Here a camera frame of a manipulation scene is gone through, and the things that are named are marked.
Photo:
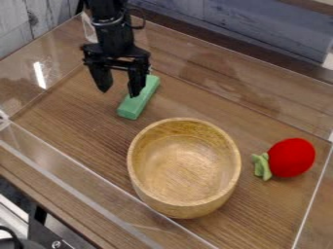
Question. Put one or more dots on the black metal table leg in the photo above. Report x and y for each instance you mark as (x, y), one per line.
(39, 233)

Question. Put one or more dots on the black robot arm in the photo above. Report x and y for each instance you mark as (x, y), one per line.
(115, 52)

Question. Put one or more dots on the red plush strawberry toy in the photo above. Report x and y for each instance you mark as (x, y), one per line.
(287, 159)

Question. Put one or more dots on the grey sofa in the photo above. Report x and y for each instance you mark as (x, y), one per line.
(269, 23)

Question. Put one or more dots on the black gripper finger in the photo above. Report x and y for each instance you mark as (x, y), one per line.
(101, 76)
(136, 80)

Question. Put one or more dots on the clear acrylic corner bracket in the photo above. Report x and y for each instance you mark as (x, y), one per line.
(88, 29)

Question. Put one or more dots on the clear acrylic front barrier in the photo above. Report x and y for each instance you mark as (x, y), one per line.
(101, 212)

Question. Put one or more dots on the green rectangular block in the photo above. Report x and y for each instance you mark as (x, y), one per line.
(132, 105)

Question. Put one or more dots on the brown wooden bowl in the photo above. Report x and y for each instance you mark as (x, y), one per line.
(183, 165)

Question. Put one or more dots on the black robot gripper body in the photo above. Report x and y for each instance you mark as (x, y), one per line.
(100, 62)

